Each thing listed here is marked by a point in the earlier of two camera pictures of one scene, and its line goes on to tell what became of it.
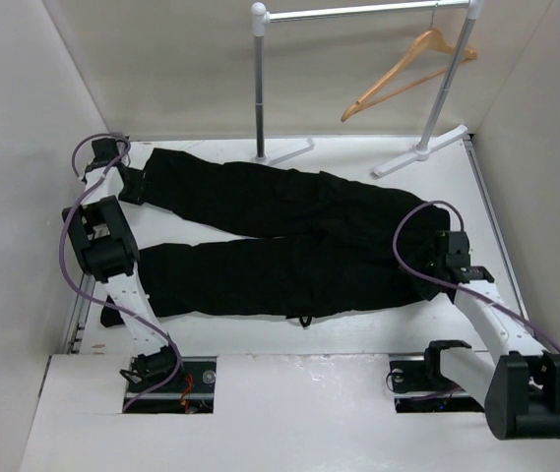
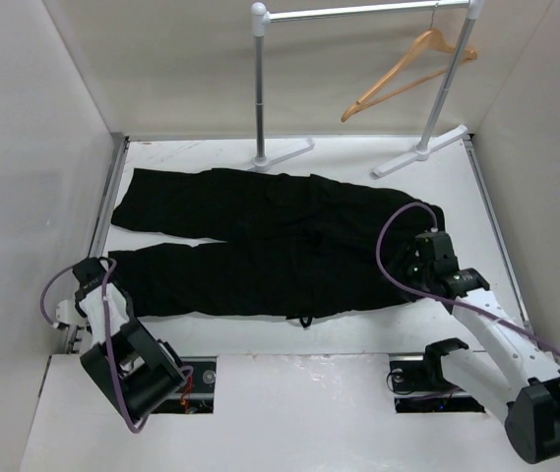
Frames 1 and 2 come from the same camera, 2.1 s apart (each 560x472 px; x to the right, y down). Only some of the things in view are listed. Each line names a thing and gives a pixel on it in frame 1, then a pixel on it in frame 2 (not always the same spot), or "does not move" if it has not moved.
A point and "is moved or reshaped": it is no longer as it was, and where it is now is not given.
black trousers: x=333 y=243 is moved or reshaped
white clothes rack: x=424 y=148 does not move
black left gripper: x=136 y=195 -> x=129 y=307
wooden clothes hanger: x=430 y=38 does not move
